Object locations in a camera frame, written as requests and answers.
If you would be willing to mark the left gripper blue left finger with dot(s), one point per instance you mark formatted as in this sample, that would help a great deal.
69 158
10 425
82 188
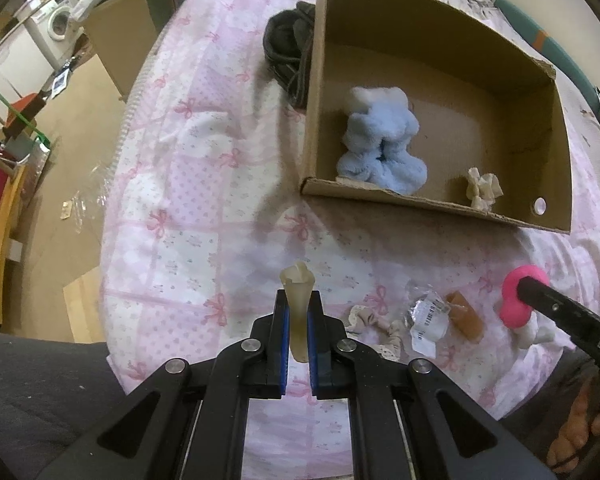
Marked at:
268 373

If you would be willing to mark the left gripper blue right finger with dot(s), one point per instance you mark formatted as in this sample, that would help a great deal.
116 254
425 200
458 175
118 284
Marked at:
328 378

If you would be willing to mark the beige lace scrunchie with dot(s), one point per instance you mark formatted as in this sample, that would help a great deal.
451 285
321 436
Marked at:
385 337

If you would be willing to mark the white knotted cloth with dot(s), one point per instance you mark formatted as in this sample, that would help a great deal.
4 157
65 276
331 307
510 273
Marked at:
538 330

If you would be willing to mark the pink rubber toy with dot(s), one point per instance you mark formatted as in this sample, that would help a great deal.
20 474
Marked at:
514 313

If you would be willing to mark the clear plastic labelled bag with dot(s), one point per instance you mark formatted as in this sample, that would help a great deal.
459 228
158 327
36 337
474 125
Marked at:
427 318

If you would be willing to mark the tan silicone piece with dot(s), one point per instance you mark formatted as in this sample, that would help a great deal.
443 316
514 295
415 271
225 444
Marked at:
464 317

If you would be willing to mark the light blue plush toy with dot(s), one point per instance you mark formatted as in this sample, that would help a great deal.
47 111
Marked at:
379 131

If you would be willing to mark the person right hand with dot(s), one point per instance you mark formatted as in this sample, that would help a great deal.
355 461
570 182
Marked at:
564 454

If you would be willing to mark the pink patterned bedspread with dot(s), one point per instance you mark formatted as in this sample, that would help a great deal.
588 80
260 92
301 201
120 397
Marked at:
205 210

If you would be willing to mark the teal rolled mat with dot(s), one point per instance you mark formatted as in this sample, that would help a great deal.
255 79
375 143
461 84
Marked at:
545 44

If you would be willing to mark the open cardboard box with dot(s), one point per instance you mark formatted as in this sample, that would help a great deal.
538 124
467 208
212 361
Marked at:
481 102

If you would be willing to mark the dark grey garment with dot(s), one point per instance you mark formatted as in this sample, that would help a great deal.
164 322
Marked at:
288 47

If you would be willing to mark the brown cardboard box on floor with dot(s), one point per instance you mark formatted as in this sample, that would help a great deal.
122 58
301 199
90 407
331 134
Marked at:
122 34

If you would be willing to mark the white washing machine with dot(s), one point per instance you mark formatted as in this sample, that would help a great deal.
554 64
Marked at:
52 32

